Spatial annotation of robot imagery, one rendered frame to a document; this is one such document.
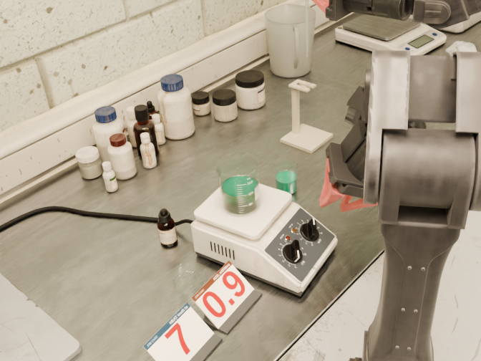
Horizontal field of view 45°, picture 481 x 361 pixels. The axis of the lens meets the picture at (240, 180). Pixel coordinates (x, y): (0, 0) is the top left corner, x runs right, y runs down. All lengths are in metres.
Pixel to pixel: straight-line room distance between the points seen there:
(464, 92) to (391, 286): 0.18
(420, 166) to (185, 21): 1.03
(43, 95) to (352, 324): 0.74
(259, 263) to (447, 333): 0.28
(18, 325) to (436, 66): 0.68
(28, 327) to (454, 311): 0.61
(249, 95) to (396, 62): 0.88
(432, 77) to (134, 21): 0.91
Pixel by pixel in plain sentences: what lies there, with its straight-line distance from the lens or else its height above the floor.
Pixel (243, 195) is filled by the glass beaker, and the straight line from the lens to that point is 0.87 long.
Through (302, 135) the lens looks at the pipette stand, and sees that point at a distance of 1.24.
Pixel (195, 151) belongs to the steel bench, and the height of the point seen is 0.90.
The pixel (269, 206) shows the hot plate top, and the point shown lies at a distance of 0.91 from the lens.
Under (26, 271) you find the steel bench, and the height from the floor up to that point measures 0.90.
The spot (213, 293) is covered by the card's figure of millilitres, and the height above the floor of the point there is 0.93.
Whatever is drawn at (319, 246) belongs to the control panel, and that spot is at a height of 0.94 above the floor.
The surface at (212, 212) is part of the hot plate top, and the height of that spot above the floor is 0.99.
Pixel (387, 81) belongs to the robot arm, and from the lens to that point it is 0.47.
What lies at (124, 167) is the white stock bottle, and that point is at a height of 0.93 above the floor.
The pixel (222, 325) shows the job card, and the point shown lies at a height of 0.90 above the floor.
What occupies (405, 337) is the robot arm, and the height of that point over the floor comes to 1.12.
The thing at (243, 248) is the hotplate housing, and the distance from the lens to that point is 0.88.
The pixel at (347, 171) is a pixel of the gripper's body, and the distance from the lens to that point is 0.80.
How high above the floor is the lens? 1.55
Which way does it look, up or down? 35 degrees down
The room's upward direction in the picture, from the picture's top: 4 degrees counter-clockwise
